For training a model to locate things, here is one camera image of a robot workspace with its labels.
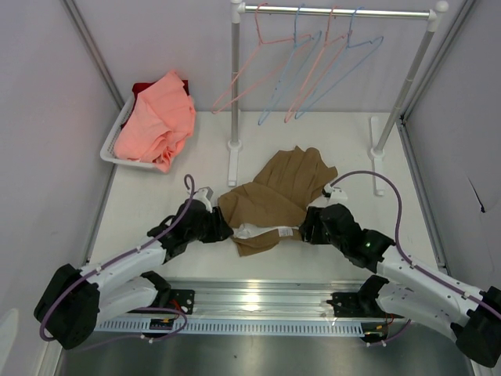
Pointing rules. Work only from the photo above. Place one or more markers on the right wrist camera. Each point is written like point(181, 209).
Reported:
point(334, 195)

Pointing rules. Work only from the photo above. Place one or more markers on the blue wire hanger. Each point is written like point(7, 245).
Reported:
point(339, 63)
point(303, 47)

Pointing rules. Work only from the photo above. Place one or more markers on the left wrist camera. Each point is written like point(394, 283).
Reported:
point(204, 195)

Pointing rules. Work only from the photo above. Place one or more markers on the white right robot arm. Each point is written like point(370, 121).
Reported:
point(402, 285)

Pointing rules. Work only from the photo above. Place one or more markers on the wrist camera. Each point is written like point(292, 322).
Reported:
point(204, 195)
point(334, 195)

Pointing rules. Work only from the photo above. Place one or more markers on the tan pleated skirt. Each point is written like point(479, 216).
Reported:
point(274, 204)

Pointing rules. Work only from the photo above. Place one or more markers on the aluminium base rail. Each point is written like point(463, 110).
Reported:
point(263, 299)

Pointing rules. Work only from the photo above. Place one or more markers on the dark red garment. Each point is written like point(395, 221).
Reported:
point(139, 87)

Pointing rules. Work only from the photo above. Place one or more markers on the blue wire hanger right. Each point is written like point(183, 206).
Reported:
point(339, 63)

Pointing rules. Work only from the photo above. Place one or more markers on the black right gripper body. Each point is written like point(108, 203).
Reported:
point(311, 226)

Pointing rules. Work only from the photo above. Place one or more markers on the white perforated laundry basket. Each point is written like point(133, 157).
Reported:
point(107, 150)

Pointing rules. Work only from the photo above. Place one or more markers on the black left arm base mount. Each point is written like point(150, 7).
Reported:
point(168, 297)

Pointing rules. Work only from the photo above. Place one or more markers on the white garment rack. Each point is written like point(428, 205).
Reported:
point(378, 134)

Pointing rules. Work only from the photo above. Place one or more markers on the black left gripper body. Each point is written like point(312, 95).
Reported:
point(210, 229)

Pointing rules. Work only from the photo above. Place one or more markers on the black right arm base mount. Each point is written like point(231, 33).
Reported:
point(354, 305)

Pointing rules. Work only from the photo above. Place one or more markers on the pink wire hanger right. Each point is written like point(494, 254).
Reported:
point(309, 83)

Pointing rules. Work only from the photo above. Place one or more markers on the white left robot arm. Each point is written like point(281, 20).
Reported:
point(76, 300)

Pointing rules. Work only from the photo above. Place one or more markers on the slotted white cable duct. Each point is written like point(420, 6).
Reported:
point(322, 328)

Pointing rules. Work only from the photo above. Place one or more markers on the blue wire hanger left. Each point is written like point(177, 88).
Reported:
point(303, 47)

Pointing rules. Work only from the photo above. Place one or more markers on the salmon pink garment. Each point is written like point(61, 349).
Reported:
point(164, 118)

